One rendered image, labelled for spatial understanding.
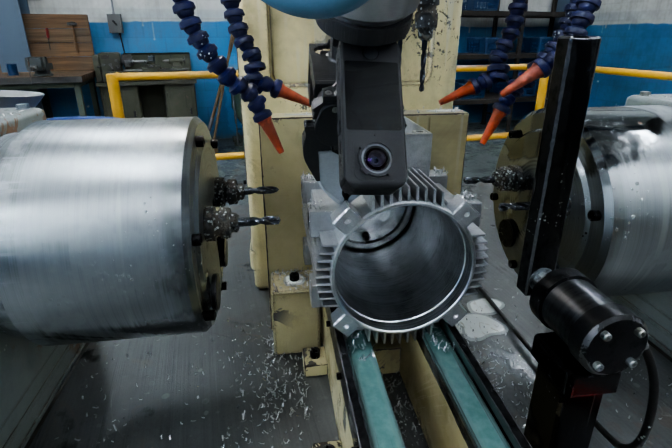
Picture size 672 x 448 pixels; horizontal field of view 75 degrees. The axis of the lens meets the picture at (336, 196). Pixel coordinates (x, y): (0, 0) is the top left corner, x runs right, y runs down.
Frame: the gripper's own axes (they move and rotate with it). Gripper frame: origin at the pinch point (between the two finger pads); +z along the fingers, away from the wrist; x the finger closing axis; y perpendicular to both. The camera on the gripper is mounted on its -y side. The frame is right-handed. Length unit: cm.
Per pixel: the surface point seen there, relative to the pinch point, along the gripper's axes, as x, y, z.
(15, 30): 253, 403, 211
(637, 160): -31.5, 0.2, -4.0
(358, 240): -4.9, 7.9, 19.7
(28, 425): 37.2, -12.2, 23.9
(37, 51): 243, 404, 234
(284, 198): 6.0, 12.1, 13.9
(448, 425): -9.0, -19.6, 12.6
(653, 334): -49, -8, 26
